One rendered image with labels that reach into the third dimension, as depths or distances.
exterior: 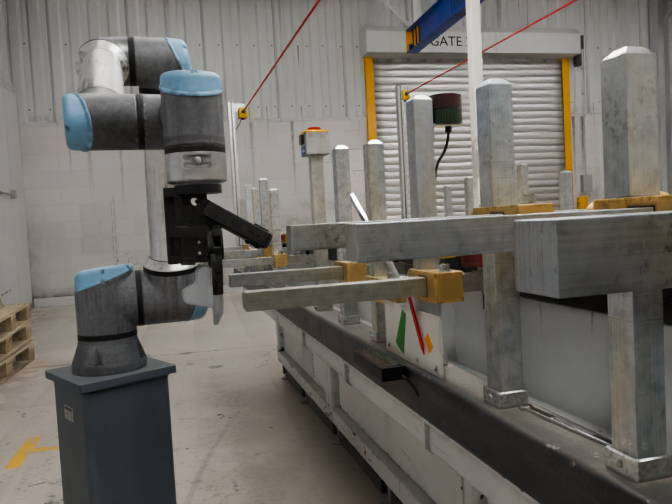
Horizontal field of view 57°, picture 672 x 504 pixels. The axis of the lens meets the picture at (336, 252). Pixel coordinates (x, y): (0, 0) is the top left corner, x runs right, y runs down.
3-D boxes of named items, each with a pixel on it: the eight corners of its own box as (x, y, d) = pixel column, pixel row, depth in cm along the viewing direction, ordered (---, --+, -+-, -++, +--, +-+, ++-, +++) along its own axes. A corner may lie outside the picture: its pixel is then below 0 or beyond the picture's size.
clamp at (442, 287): (436, 304, 100) (434, 273, 100) (404, 295, 113) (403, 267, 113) (467, 301, 101) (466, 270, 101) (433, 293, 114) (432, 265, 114)
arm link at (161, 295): (143, 312, 178) (124, 35, 156) (204, 306, 184) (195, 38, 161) (145, 334, 165) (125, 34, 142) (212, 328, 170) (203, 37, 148)
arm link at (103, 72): (74, 30, 150) (54, 91, 92) (129, 32, 154) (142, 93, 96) (79, 79, 155) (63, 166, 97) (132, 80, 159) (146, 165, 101)
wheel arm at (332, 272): (230, 291, 144) (229, 273, 144) (229, 290, 147) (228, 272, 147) (406, 277, 156) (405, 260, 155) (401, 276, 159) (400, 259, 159)
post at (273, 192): (276, 306, 253) (269, 187, 250) (275, 305, 256) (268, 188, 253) (285, 306, 253) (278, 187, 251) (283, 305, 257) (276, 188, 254)
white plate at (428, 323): (440, 379, 99) (438, 317, 99) (385, 349, 125) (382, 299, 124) (444, 379, 100) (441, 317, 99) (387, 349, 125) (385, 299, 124)
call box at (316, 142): (306, 157, 176) (305, 129, 176) (301, 159, 183) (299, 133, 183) (330, 156, 178) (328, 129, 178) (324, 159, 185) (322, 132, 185)
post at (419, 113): (425, 374, 108) (412, 93, 105) (418, 370, 111) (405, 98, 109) (444, 372, 109) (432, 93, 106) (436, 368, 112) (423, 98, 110)
